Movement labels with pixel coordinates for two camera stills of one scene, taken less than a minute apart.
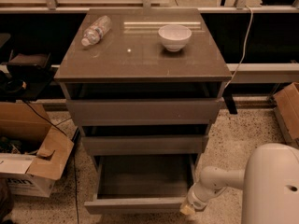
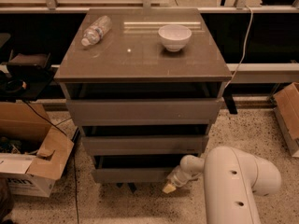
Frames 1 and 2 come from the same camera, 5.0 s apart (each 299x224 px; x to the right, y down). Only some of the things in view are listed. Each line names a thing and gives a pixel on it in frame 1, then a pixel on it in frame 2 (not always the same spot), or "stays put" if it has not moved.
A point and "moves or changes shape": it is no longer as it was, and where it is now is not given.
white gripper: (197, 200) → (179, 177)
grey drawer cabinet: (144, 86) stays put
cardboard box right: (287, 106) stays put
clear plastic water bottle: (96, 31) stays put
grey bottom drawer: (141, 184) moves or changes shape
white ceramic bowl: (174, 36) stays put
